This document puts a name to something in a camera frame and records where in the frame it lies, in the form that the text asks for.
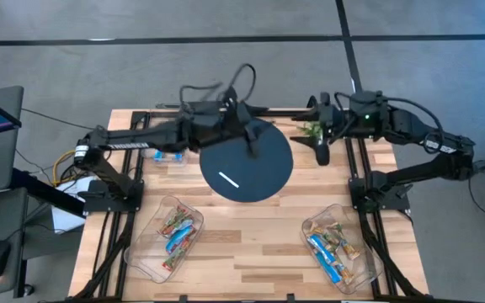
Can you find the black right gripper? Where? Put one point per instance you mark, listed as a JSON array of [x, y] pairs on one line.
[[335, 122]]

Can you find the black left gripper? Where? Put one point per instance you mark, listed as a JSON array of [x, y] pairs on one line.
[[234, 122]]

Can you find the green and orange granola bar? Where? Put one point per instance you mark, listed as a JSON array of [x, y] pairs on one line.
[[345, 273], [318, 229], [343, 242]]

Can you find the blue granola bar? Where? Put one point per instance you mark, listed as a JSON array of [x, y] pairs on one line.
[[319, 248], [180, 237], [331, 269]]

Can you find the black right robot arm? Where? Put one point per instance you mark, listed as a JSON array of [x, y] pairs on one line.
[[415, 122]]

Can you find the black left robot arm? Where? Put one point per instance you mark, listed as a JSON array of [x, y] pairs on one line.
[[141, 141]]

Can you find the green plant in white pot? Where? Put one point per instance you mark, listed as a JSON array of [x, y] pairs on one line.
[[312, 130]]

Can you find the round dark blue mat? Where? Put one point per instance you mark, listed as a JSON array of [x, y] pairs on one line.
[[246, 177]]

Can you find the white paper strip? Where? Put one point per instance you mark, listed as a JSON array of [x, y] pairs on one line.
[[228, 179]]

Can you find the clear plastic bin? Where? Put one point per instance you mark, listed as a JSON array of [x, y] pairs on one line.
[[364, 261], [145, 252], [147, 156]]

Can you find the white box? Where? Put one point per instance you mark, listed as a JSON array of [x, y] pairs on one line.
[[67, 219]]

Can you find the black support beam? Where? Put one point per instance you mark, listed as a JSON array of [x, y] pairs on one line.
[[44, 193]]

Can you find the black aluminium table frame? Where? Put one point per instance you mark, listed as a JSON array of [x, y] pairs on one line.
[[352, 164]]

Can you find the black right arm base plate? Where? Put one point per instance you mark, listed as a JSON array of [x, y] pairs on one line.
[[358, 198]]

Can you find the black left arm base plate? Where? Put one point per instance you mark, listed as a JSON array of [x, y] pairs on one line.
[[99, 205]]

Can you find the black edge bracket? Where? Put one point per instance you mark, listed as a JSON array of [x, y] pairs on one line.
[[291, 298], [182, 299]]

